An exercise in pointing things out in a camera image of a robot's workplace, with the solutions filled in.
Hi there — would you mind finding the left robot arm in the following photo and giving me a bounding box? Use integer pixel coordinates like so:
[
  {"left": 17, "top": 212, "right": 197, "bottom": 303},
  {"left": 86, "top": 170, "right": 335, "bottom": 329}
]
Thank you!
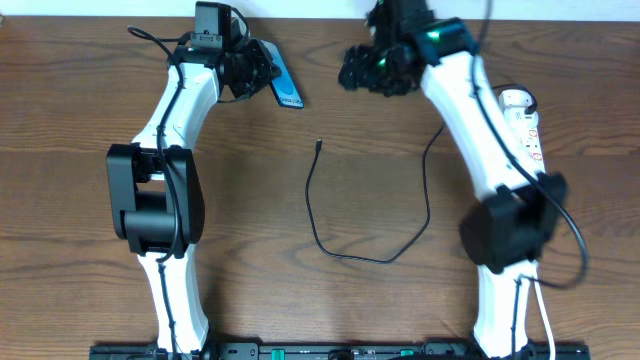
[{"left": 106, "top": 39, "right": 286, "bottom": 359}]

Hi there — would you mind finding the blue Galaxy smartphone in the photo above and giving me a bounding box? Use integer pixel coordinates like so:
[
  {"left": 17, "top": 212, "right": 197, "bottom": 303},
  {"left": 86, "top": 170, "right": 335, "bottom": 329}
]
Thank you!
[{"left": 263, "top": 41, "right": 304, "bottom": 110}]

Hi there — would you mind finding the black USB charging cable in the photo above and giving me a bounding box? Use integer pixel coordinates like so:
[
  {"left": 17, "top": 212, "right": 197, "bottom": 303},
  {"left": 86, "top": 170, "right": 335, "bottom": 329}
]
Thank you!
[{"left": 304, "top": 83, "right": 539, "bottom": 265}]

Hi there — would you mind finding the white power strip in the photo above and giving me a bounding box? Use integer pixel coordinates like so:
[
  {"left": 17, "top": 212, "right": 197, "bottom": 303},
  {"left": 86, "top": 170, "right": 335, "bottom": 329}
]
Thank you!
[{"left": 504, "top": 108, "right": 546, "bottom": 172}]

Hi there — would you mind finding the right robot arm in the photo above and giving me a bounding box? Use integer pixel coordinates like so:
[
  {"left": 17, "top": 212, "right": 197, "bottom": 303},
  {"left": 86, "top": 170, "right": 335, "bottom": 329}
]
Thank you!
[{"left": 339, "top": 10, "right": 567, "bottom": 359}]

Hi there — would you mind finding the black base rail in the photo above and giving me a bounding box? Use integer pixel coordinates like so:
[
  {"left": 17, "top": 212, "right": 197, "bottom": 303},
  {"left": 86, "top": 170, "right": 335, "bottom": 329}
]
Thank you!
[{"left": 88, "top": 340, "right": 591, "bottom": 360}]

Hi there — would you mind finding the white power strip cord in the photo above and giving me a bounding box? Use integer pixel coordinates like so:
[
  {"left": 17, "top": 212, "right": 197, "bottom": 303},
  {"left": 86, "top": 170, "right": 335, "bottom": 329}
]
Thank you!
[{"left": 532, "top": 279, "right": 557, "bottom": 360}]

